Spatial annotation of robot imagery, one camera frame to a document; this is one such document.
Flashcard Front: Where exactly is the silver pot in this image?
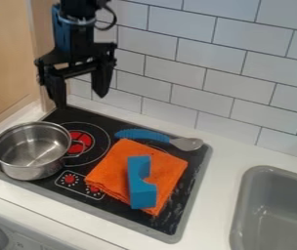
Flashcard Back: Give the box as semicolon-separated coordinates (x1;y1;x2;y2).
0;120;88;182

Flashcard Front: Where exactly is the orange cloth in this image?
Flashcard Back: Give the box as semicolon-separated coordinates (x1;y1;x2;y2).
83;138;191;217

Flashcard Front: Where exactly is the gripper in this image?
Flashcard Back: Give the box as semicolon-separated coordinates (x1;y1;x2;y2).
33;41;119;110

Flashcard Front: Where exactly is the toy stove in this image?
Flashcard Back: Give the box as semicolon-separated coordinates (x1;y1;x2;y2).
0;104;214;245

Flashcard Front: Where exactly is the toy sink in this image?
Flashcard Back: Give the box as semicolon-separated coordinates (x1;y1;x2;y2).
228;165;297;250

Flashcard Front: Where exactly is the blue handled ice cream scoop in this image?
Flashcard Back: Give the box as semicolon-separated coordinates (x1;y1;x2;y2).
112;128;206;152

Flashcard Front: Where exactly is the blue toy block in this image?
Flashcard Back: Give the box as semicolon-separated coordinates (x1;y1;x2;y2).
126;154;159;211

